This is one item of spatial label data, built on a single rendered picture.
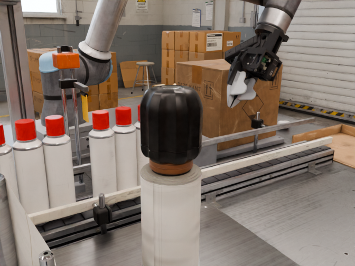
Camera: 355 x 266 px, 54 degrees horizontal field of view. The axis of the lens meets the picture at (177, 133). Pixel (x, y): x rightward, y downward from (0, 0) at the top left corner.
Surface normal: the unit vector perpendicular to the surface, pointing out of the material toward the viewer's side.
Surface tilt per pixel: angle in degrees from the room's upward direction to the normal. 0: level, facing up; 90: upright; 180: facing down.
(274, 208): 0
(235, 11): 90
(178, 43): 90
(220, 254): 0
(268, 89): 90
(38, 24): 90
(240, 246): 0
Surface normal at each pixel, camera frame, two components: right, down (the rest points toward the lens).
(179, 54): -0.73, 0.17
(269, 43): -0.72, -0.34
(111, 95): 0.65, 0.17
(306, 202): 0.01, -0.95
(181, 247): 0.37, 0.33
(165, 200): -0.18, 0.31
